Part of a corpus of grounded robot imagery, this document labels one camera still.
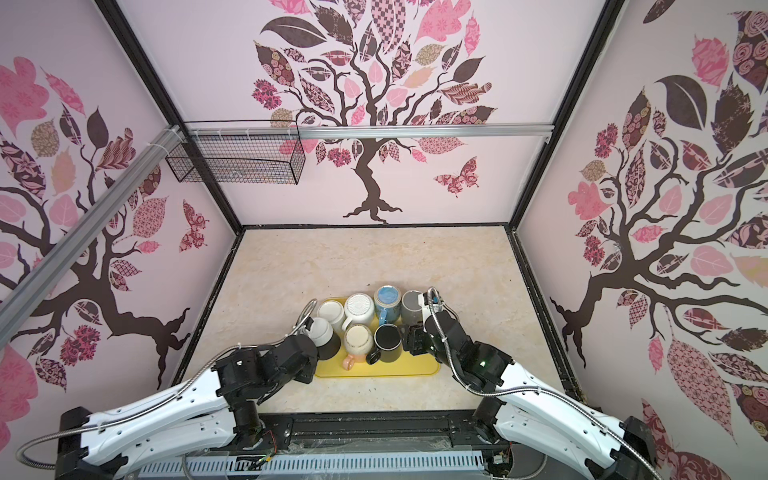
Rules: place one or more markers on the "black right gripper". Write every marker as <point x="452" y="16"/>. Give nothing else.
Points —
<point x="414" y="335"/>

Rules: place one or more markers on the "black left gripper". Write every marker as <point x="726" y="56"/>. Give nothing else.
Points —
<point x="307" y="374"/>

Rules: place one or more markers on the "small white mug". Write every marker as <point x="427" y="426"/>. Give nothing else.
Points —
<point x="333" y="312"/>

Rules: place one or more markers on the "cream and peach mug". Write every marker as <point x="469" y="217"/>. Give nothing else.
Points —
<point x="358" y="343"/>

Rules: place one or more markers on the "grey mug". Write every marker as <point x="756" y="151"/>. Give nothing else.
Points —
<point x="411" y="308"/>

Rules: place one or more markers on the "black mug white rim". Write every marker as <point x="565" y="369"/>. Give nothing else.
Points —
<point x="387" y="345"/>

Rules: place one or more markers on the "light blue butterfly mug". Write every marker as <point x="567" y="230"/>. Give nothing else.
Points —
<point x="387" y="301"/>

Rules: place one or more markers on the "white ribbed mug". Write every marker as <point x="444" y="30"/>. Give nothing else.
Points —
<point x="359" y="309"/>

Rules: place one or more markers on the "yellow plastic tray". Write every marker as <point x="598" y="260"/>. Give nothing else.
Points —
<point x="406" y="366"/>

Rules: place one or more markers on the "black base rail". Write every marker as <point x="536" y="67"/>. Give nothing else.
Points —
<point x="440" y="429"/>

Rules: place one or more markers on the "white slotted cable duct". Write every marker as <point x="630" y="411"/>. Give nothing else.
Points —
<point x="335" y="465"/>

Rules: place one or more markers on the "black wire basket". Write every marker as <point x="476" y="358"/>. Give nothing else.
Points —
<point x="240" y="155"/>

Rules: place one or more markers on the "silver rail back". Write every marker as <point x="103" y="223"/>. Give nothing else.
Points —
<point x="378" y="132"/>

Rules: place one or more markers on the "silver rail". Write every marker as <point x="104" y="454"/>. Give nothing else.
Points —
<point x="18" y="307"/>
<point x="378" y="132"/>

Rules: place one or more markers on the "silver rail left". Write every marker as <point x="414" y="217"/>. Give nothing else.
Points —
<point x="18" y="307"/>

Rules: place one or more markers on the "black corner frame post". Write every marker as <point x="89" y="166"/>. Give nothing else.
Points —
<point x="126" y="37"/>

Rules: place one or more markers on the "black right corner post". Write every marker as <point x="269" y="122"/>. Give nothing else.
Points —
<point x="601" y="33"/>

